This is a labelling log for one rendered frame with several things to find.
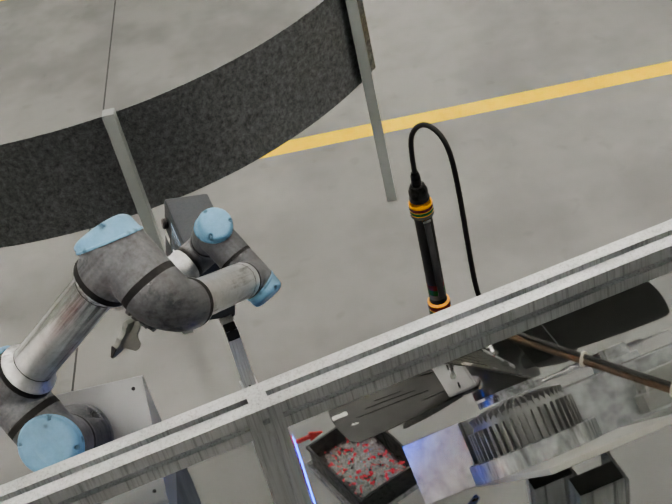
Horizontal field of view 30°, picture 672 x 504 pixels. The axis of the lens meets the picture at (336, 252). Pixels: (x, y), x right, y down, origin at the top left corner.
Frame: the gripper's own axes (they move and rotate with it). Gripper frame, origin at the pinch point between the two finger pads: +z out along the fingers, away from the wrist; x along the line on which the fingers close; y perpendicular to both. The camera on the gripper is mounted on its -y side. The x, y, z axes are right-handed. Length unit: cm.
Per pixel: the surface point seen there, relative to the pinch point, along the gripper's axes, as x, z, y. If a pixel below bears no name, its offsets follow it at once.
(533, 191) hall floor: 154, -197, -61
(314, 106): 89, -144, -106
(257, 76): 64, -126, -108
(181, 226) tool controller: 13.1, -38.0, -22.0
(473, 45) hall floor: 162, -266, -148
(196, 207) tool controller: 15, -46, -26
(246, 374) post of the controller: 47, -29, -4
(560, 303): -71, -11, 119
